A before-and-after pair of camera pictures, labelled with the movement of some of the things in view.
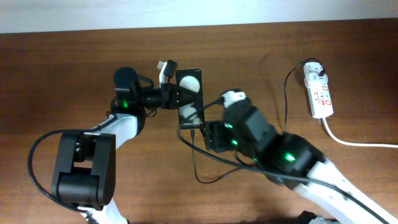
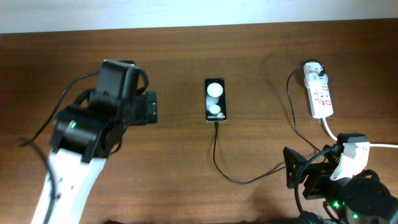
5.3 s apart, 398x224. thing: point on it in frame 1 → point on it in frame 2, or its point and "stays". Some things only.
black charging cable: x=194 y=164 → x=295 y=124
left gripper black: x=170 y=95 → x=147 y=106
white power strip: x=320 y=101 stays
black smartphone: x=191 y=116 → x=215 y=100
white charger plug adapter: x=312 y=78 stays
